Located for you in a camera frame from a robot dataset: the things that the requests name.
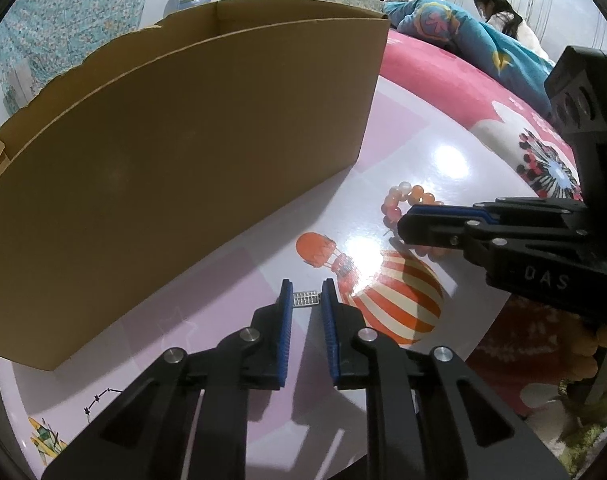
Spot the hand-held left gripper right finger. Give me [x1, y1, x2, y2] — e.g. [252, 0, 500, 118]
[321, 278, 569, 480]

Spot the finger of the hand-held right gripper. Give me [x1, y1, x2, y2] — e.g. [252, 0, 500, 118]
[397, 219, 593, 267]
[398, 196, 590, 235]

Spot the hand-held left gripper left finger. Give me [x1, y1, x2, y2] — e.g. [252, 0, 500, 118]
[41, 279, 294, 480]

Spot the orange pink bead bracelet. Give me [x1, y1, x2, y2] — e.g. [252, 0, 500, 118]
[381, 181, 447, 261]

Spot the brown cardboard box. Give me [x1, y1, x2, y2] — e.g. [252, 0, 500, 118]
[0, 0, 391, 372]

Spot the person's right forearm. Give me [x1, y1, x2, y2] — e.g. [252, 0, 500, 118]
[556, 310, 607, 471]

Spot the pink printed bed sheet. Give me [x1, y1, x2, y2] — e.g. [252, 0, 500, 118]
[376, 30, 599, 421]

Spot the blue printed blanket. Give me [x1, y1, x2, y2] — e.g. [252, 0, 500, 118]
[383, 0, 557, 116]

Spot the teal patterned hanging cloth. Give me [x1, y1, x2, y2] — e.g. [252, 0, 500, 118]
[0, 0, 162, 116]

